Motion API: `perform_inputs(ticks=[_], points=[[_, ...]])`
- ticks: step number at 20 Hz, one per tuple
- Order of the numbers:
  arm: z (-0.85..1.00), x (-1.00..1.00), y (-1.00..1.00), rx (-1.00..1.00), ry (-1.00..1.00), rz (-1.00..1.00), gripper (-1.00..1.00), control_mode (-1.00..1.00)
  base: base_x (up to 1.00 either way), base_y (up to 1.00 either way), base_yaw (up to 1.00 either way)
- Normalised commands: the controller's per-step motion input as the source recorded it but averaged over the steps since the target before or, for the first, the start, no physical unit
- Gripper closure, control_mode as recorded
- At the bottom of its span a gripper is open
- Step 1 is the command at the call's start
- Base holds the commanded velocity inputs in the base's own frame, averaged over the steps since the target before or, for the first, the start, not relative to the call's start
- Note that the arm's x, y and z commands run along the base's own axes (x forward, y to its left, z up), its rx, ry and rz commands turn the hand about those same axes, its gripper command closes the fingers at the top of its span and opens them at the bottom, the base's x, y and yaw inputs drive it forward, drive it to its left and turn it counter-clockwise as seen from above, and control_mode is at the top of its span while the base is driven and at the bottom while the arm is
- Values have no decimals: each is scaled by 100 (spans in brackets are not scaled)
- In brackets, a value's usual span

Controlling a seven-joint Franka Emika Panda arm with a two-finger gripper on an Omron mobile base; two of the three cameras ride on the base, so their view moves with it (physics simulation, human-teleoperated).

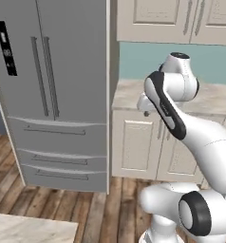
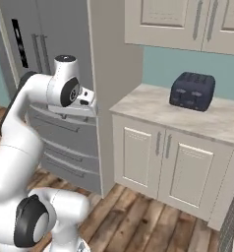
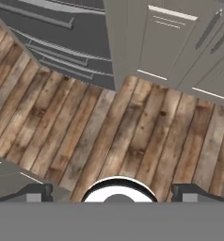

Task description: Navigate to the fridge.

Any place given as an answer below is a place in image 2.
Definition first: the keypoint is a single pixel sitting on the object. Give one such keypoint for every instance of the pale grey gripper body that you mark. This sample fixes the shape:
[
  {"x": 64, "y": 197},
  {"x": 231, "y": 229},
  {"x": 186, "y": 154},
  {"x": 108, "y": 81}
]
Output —
[{"x": 77, "y": 109}]

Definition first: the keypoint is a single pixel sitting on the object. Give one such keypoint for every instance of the beige wall cupboard door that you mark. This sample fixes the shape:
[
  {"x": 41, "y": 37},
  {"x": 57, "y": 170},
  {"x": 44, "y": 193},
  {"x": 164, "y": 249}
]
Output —
[
  {"x": 161, "y": 23},
  {"x": 228, "y": 29}
]

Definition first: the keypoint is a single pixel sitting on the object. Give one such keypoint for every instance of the beige fridge housing panel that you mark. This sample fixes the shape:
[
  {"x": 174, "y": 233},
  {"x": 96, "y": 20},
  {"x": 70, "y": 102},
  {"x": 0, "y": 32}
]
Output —
[{"x": 117, "y": 65}]

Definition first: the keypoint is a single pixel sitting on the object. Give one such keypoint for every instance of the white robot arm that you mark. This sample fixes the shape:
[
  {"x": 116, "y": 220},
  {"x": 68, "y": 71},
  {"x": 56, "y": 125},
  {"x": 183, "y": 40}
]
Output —
[{"x": 17, "y": 154}]

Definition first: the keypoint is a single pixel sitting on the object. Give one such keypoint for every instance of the beige base cupboard door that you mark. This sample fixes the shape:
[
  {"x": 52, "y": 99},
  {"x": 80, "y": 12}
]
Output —
[
  {"x": 192, "y": 174},
  {"x": 135, "y": 157}
]

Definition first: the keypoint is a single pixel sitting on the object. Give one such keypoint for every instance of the tall grey fridge drawer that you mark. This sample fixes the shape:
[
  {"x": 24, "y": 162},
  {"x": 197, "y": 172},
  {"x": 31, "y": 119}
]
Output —
[{"x": 76, "y": 139}]

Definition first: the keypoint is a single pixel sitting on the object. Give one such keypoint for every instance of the plain grey fridge door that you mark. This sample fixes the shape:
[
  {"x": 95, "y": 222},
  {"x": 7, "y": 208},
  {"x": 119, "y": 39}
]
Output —
[{"x": 70, "y": 36}]

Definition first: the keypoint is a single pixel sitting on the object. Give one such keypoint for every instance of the dark blue toaster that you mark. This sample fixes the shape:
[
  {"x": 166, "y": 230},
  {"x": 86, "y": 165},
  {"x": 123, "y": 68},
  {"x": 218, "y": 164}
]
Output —
[{"x": 191, "y": 92}]

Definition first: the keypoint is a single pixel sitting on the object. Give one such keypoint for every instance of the grey fridge door with black panel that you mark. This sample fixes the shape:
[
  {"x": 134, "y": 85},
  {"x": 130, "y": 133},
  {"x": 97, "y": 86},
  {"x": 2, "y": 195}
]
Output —
[{"x": 24, "y": 19}]

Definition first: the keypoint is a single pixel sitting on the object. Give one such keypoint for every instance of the grey fridge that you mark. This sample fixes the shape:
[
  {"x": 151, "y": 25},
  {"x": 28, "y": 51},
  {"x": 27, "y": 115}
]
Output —
[{"x": 73, "y": 42}]

